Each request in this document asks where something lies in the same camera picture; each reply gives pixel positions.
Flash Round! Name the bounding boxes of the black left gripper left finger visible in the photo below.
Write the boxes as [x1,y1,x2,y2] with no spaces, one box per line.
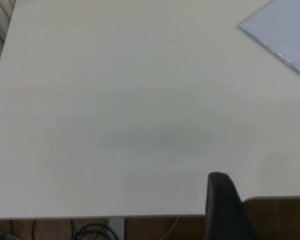
[205,171,260,240]

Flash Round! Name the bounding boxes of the transparent zip bag green zipper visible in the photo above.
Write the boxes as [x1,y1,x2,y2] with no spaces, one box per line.
[237,0,300,85]

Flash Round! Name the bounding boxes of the grey table leg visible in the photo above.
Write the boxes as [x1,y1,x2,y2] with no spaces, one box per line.
[109,216,126,240]

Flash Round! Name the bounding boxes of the white paper sheets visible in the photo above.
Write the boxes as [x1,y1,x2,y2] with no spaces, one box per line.
[244,0,300,73]

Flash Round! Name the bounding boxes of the white cable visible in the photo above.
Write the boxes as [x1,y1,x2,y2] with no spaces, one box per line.
[151,216,181,237]

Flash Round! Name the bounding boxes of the black cable bundle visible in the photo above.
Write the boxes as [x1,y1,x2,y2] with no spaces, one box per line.
[69,219,116,240]

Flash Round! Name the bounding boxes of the thin black cable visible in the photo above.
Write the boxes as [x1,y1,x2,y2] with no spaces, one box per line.
[30,219,40,240]

